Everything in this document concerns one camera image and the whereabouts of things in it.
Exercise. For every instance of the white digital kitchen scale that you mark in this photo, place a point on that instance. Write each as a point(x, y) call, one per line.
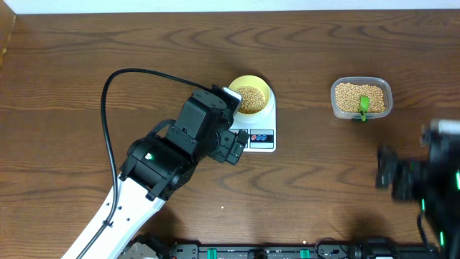
point(261, 129)

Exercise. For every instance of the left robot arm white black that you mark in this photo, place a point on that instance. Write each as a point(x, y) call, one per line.
point(157, 166)

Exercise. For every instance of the clear container of soybeans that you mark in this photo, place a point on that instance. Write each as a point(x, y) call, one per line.
point(346, 92)

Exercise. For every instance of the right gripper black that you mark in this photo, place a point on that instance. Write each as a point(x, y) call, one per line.
point(407, 170)

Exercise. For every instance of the yellow plastic bowl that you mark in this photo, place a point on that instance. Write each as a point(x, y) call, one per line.
point(257, 96)

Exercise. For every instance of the green plastic measuring scoop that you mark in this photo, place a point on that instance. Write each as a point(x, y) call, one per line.
point(364, 103)

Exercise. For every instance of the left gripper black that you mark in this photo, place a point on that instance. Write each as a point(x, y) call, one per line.
point(225, 137)

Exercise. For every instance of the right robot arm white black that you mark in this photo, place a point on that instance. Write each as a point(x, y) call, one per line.
point(433, 183)

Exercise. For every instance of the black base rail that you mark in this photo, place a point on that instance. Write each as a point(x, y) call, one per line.
point(145, 247)

